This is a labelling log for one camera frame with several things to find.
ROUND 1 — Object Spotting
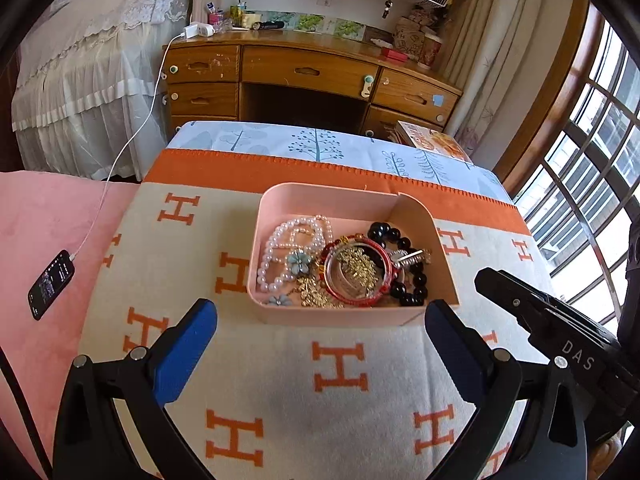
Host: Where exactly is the red beaded bangle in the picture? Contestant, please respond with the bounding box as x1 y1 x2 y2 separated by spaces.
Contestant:
320 234 401 308

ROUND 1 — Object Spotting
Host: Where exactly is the black bead bracelet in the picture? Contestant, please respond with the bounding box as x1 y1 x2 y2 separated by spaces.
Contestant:
367 221 430 307

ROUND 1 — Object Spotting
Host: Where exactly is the beige floral curtain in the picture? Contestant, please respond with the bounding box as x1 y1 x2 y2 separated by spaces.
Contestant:
442 0 576 161

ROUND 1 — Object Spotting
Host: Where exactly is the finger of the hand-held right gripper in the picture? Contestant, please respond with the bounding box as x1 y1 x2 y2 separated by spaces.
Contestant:
474 267 558 348

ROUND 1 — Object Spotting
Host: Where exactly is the wooden desk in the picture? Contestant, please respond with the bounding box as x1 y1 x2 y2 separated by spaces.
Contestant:
161 27 463 143

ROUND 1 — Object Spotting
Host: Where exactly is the white charging cable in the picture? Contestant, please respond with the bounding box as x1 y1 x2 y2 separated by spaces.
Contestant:
70 35 193 261

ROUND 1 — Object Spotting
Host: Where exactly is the pink plush blanket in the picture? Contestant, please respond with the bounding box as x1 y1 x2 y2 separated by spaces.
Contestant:
0 170 146 480

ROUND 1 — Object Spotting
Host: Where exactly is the silver hair clip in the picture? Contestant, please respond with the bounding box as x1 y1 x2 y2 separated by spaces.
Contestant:
390 247 433 268

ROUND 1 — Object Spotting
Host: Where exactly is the red printed paper cup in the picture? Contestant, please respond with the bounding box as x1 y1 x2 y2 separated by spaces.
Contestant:
417 32 443 71

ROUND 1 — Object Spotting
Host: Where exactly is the black cable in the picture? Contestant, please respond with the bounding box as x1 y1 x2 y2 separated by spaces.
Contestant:
0 347 53 480

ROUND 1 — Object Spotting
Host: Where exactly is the beige printed container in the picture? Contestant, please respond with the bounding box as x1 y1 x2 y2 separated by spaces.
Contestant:
392 16 426 58

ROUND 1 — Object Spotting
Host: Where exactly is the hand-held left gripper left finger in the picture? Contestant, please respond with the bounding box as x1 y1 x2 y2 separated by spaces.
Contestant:
52 298 218 480

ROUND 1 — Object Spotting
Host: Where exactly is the window with metal grille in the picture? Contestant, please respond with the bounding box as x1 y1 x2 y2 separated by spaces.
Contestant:
515 15 640 321

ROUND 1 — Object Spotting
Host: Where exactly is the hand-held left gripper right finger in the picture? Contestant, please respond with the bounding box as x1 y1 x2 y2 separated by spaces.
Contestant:
424 299 588 480

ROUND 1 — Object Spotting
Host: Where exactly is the white lace cover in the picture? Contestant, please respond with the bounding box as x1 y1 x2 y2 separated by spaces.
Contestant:
10 0 188 181

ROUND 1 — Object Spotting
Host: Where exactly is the green leaf picture strip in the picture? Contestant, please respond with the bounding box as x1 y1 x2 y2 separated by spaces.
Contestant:
260 10 368 41

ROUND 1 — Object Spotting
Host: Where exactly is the light blue tree-print sheet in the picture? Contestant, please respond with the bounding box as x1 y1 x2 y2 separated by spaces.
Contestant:
165 120 511 203

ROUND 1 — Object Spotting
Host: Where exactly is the wide wooden desk drawer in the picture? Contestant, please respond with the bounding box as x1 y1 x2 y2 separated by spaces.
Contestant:
241 46 379 93

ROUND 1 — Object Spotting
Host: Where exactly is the large pearl bracelet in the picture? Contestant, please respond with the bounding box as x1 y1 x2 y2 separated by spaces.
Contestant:
256 220 301 295

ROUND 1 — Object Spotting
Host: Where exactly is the orange printed book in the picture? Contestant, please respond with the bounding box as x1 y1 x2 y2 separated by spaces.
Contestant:
395 120 473 163

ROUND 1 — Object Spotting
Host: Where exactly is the gold filigree hair comb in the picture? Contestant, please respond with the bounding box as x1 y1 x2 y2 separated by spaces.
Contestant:
295 245 383 310

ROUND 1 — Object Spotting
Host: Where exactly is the black smartphone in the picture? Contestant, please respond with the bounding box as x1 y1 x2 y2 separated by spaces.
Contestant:
27 249 76 322

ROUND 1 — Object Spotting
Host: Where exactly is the orange beige patterned blanket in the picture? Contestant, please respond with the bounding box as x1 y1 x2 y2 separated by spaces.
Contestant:
77 147 621 480

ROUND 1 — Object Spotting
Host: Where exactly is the pink plastic tray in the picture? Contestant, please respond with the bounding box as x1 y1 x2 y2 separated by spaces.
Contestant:
247 182 460 330

